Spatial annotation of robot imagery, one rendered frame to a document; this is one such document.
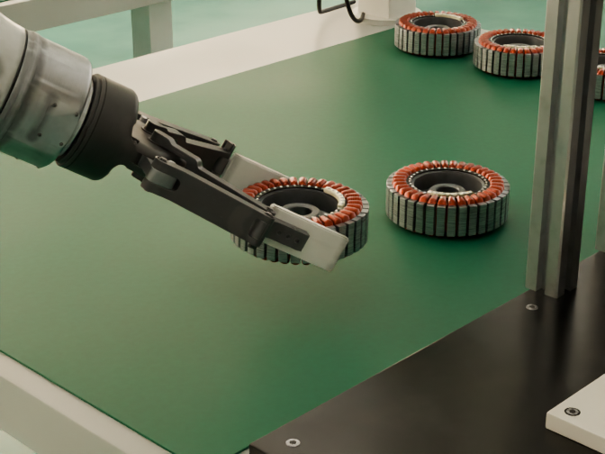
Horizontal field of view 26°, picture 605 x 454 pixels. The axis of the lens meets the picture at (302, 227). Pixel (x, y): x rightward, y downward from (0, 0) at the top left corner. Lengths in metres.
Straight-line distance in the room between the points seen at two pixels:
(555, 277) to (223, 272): 0.28
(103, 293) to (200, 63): 0.66
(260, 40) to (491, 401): 0.98
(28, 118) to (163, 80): 0.69
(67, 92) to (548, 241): 0.38
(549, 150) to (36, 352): 0.41
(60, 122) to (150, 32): 1.30
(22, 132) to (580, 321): 0.43
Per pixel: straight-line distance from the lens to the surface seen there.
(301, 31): 1.83
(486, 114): 1.49
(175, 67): 1.67
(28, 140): 0.95
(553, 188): 1.00
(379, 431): 0.85
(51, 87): 0.95
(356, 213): 1.04
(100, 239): 1.18
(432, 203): 1.16
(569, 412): 0.86
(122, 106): 0.97
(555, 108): 0.99
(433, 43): 1.69
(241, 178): 1.10
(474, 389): 0.90
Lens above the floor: 1.23
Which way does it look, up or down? 24 degrees down
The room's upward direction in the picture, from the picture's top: straight up
